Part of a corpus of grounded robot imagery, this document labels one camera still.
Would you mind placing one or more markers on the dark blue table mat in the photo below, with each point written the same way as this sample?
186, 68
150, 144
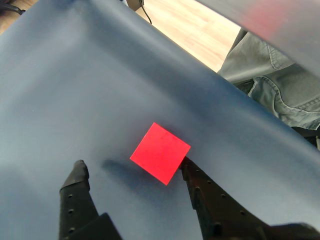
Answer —
75, 87

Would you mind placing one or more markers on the red cube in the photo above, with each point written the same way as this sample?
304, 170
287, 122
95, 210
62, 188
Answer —
160, 153

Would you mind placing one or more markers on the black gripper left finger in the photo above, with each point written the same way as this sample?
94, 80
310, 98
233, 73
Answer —
75, 205

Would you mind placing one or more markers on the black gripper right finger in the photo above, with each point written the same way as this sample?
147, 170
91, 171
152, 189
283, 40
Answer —
215, 210

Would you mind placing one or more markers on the black tripod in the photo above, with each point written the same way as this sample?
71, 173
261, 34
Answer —
12, 8

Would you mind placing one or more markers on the person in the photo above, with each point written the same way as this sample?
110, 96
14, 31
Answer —
275, 87

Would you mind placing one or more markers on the dark furniture panel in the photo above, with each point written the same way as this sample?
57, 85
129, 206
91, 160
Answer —
133, 4

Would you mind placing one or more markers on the silver aluminium frame rail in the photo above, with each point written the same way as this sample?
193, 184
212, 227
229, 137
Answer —
275, 22

